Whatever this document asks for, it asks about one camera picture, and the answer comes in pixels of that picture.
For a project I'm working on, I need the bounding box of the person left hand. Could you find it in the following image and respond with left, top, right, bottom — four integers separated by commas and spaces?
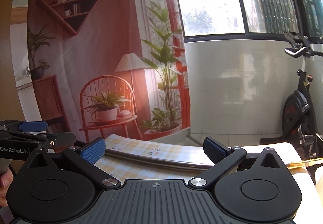
0, 168, 13, 207

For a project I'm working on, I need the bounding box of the plaid floral tablecloth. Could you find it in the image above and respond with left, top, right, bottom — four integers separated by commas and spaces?
95, 134, 214, 182

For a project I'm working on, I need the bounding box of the long metal pole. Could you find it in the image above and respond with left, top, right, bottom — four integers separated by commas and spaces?
105, 149, 322, 171

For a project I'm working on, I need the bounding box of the black exercise bike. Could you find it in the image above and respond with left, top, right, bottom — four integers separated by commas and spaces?
259, 32, 322, 160

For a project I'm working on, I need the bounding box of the printed room backdrop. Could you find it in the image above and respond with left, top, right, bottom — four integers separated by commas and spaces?
27, 0, 191, 144

